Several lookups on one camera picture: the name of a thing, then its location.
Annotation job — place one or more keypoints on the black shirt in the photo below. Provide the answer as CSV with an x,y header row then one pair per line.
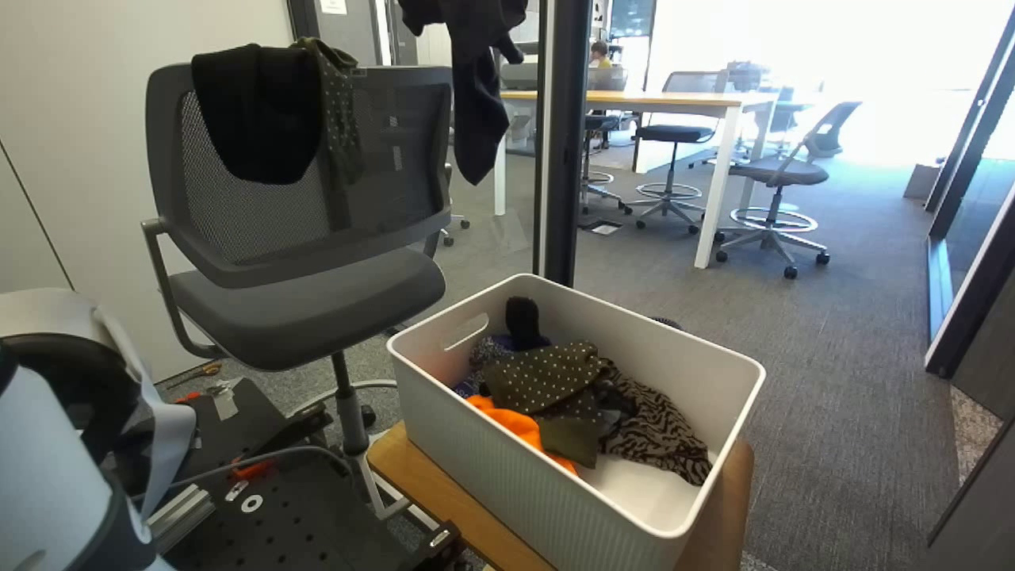
x,y
260,108
480,36

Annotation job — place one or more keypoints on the green polka dot sock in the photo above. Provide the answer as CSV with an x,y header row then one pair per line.
x,y
337,103

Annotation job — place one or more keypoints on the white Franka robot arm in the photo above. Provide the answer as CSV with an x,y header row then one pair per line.
x,y
87,446

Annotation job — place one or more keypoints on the white plastic basket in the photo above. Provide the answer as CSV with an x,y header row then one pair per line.
x,y
615,514

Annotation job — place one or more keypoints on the grey mesh office chair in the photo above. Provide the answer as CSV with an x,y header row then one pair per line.
x,y
282,275

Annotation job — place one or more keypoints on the grey office stool chair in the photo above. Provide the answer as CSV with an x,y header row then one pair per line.
x,y
774,226

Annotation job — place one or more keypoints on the dark blue cloth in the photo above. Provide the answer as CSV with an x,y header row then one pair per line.
x,y
522,333

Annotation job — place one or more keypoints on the green polka dot cloth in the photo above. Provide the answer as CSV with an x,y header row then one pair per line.
x,y
555,386

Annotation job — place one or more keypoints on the orange cloth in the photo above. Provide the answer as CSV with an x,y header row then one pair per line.
x,y
522,427

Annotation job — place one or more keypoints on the brown leopard print cloth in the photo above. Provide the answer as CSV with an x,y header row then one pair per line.
x,y
651,429

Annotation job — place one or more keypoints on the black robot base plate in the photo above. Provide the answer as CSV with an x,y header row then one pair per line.
x,y
260,497

